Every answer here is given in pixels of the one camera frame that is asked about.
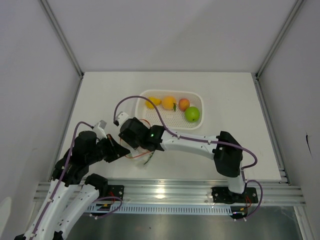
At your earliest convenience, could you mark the orange fruit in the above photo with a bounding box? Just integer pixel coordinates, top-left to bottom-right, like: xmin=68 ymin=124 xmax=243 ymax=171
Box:
xmin=161 ymin=96 xmax=177 ymax=112

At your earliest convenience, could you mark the left aluminium frame post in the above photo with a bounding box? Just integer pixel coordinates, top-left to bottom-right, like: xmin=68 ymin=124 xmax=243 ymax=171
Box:
xmin=38 ymin=0 xmax=84 ymax=78

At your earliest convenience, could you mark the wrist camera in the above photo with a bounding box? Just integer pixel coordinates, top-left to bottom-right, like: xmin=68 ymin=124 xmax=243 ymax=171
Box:
xmin=113 ymin=111 xmax=129 ymax=127
xmin=92 ymin=120 xmax=107 ymax=140

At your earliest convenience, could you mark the green apple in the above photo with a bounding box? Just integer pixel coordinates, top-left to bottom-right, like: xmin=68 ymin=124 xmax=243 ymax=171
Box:
xmin=184 ymin=106 xmax=201 ymax=123

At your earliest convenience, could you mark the yellow pear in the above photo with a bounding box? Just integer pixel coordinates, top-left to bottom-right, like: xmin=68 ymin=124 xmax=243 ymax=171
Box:
xmin=145 ymin=96 xmax=162 ymax=109

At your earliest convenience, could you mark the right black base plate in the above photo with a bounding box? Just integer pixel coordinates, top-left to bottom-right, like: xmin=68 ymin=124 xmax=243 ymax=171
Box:
xmin=211 ymin=186 xmax=259 ymax=205

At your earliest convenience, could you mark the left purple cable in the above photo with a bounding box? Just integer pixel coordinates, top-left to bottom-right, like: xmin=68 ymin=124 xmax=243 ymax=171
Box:
xmin=24 ymin=121 xmax=96 ymax=238

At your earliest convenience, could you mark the clear orange zip top bag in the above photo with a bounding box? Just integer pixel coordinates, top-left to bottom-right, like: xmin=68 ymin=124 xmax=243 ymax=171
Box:
xmin=117 ymin=118 xmax=157 ymax=168

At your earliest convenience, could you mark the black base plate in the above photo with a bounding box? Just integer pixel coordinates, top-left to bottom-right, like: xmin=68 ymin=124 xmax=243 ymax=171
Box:
xmin=106 ymin=185 xmax=125 ymax=200
xmin=211 ymin=186 xmax=259 ymax=205

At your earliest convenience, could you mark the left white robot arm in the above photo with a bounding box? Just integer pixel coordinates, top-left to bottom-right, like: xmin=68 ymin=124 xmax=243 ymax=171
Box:
xmin=15 ymin=131 xmax=130 ymax=240

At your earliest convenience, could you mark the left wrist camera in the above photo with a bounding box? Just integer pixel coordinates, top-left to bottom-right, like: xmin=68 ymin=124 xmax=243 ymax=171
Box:
xmin=92 ymin=120 xmax=107 ymax=140

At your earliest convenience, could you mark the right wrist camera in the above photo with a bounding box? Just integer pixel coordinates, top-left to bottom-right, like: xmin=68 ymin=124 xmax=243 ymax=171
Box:
xmin=113 ymin=111 xmax=129 ymax=127

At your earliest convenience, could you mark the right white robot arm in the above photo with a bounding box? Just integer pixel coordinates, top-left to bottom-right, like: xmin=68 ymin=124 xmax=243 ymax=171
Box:
xmin=119 ymin=117 xmax=247 ymax=202

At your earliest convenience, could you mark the slotted cable duct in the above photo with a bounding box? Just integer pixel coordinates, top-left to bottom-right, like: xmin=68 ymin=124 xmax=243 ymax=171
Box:
xmin=84 ymin=203 xmax=233 ymax=216

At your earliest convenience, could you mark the green leafy vegetable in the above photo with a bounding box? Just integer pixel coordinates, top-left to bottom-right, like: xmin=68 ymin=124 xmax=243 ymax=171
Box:
xmin=143 ymin=151 xmax=155 ymax=166

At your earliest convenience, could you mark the white perforated plastic basket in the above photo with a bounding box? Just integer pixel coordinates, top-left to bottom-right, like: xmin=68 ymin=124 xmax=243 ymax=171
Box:
xmin=135 ymin=89 xmax=204 ymax=131

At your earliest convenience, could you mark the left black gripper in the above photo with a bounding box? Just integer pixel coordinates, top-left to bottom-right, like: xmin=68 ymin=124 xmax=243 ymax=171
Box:
xmin=86 ymin=133 xmax=131 ymax=164

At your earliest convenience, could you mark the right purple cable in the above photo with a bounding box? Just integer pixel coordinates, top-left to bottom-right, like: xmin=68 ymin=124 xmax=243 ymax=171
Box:
xmin=113 ymin=94 xmax=263 ymax=221

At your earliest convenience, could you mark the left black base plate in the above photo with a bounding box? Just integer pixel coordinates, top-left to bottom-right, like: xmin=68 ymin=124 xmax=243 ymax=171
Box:
xmin=106 ymin=185 xmax=125 ymax=200

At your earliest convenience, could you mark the red peach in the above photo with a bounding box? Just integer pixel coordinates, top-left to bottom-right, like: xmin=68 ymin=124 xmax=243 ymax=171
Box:
xmin=178 ymin=98 xmax=190 ymax=112

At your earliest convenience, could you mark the purple cable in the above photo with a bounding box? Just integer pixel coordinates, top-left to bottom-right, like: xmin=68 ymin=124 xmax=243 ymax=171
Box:
xmin=24 ymin=121 xmax=96 ymax=238
xmin=113 ymin=94 xmax=263 ymax=221

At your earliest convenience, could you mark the aluminium frame post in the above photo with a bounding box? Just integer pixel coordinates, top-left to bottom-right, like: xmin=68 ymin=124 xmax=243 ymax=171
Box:
xmin=38 ymin=0 xmax=84 ymax=78
xmin=255 ymin=0 xmax=307 ymax=80

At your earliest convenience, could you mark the aluminium rail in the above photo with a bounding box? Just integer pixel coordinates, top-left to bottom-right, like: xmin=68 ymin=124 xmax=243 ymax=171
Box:
xmin=33 ymin=178 xmax=307 ymax=207

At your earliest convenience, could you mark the right aluminium frame post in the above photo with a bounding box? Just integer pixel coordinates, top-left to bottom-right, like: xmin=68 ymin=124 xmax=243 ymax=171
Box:
xmin=255 ymin=0 xmax=307 ymax=80

